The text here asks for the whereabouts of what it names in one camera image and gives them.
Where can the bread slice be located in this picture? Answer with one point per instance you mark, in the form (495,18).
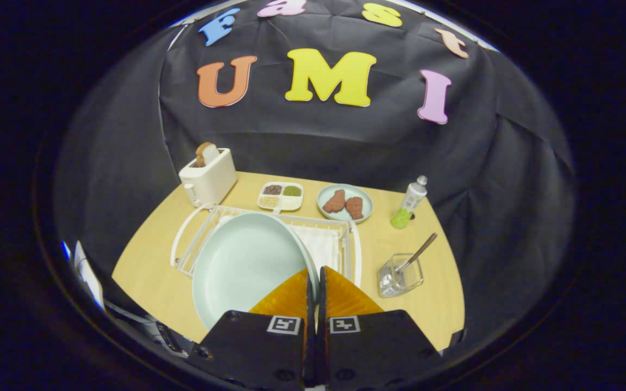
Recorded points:
(206,155)

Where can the white drying mat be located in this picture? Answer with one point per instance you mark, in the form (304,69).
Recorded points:
(321,244)

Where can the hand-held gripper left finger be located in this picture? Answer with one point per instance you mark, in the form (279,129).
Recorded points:
(253,353)

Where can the divided white seed tray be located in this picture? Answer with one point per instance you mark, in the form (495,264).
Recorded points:
(280,196)

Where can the pale green plate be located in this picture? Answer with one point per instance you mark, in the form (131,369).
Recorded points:
(242,266)

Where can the black backdrop cloth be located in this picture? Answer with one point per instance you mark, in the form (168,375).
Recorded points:
(291,141)

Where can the bottle with green liquid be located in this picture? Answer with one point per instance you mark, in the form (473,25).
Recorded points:
(408,203)

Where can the white toaster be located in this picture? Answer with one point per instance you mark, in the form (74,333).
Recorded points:
(210,182)

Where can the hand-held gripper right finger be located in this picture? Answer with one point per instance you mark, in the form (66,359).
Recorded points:
(378,353)

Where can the brown meat piece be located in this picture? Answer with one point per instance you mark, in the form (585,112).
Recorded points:
(354,207)
(335,202)

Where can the small plate with meat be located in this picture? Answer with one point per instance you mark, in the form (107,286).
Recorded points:
(364,198)

